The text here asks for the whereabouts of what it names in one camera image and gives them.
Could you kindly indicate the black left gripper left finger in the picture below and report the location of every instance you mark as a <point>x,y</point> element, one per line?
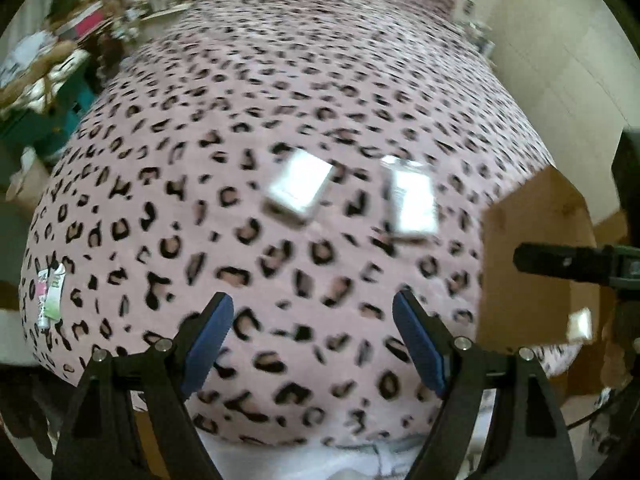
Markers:
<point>99,437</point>

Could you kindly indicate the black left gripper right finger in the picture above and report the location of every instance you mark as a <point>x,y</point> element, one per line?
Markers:
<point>527,437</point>

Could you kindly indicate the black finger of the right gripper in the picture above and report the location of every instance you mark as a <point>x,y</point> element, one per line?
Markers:
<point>578,264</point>

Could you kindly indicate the brown cardboard box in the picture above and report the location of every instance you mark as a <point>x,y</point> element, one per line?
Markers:
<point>525,310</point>

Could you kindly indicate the small green pink packet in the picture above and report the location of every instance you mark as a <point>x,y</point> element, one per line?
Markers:
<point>49,288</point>

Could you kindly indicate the white labelled cotton pad pack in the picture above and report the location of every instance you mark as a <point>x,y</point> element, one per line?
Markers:
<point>411,204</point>

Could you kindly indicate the pink leopard print blanket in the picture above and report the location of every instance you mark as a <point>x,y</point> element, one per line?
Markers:
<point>158,202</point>

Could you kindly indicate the nightstand with bottles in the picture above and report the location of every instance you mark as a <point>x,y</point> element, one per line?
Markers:
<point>475,30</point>

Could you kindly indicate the clear pack of cotton swabs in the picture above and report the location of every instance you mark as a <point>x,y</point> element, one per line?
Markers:
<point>297,187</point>

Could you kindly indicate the cluttered side shelf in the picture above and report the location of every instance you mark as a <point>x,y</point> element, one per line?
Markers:
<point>29,43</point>

